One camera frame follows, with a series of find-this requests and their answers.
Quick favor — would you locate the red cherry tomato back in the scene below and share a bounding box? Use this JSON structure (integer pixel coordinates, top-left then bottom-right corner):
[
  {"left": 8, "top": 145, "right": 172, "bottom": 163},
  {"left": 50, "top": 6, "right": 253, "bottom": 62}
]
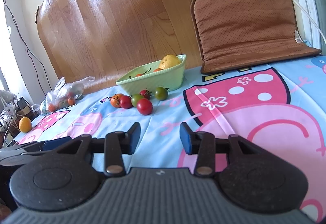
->
[{"left": 119, "top": 95, "right": 133, "bottom": 109}]

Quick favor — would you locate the red cherry tomato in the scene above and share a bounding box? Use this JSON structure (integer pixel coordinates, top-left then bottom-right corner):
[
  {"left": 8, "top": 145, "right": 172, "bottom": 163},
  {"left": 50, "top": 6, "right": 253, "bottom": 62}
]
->
[
  {"left": 137, "top": 98, "right": 153, "bottom": 115},
  {"left": 119, "top": 95, "right": 133, "bottom": 109}
]

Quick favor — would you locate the orange tangerine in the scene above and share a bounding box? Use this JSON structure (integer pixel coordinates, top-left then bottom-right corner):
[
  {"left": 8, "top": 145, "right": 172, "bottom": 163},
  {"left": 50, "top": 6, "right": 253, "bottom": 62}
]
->
[
  {"left": 153, "top": 68, "right": 163, "bottom": 72},
  {"left": 109, "top": 93, "right": 124, "bottom": 108}
]

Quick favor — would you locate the green tomato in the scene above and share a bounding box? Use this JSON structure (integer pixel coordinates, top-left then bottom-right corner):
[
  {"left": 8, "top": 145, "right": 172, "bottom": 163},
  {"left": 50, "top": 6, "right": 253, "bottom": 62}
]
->
[
  {"left": 131, "top": 94, "right": 144, "bottom": 108},
  {"left": 154, "top": 87, "right": 168, "bottom": 101}
]

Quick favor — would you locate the small red tomato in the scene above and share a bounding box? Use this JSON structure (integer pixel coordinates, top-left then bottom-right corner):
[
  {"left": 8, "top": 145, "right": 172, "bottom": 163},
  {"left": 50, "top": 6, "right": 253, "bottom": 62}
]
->
[{"left": 139, "top": 89, "right": 152, "bottom": 100}]

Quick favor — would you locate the large yellow lemon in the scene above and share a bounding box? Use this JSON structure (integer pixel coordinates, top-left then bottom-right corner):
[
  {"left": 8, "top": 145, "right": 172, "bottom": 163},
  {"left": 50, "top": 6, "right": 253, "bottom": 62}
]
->
[{"left": 158, "top": 55, "right": 181, "bottom": 70}]

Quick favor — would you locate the small lemon at edge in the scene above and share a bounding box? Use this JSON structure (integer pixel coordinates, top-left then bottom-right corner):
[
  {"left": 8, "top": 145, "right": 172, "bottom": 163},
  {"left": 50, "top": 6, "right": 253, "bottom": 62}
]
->
[{"left": 19, "top": 116, "right": 32, "bottom": 133}]

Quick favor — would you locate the plastic bag of tomatoes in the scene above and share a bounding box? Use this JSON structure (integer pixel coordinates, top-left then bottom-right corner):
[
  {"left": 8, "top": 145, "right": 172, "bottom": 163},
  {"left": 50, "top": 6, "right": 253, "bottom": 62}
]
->
[{"left": 32, "top": 76, "right": 95, "bottom": 115}]

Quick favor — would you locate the light green ceramic dish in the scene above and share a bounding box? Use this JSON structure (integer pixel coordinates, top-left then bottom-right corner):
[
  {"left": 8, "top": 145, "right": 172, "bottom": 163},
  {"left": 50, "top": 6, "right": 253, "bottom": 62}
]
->
[{"left": 116, "top": 55, "right": 187, "bottom": 95}]

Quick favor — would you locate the cartoon pig tablecloth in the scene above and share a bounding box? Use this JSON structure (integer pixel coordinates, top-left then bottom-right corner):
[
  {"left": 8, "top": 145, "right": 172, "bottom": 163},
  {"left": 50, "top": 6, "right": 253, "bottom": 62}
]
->
[{"left": 16, "top": 56, "right": 325, "bottom": 221}]

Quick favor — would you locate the brown seat cushion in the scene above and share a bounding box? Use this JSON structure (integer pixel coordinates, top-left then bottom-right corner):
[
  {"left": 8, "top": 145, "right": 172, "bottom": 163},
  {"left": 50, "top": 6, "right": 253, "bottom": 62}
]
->
[{"left": 191, "top": 0, "right": 320, "bottom": 74}]

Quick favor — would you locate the wood pattern vinyl sheet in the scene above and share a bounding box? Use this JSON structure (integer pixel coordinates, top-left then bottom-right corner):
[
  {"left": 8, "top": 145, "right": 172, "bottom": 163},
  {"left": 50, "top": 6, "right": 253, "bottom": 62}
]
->
[{"left": 37, "top": 0, "right": 201, "bottom": 92}]

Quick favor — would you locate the black thin wall cable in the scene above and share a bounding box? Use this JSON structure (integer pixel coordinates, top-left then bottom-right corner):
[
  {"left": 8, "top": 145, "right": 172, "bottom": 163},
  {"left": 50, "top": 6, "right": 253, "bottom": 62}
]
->
[{"left": 2, "top": 0, "right": 53, "bottom": 97}]

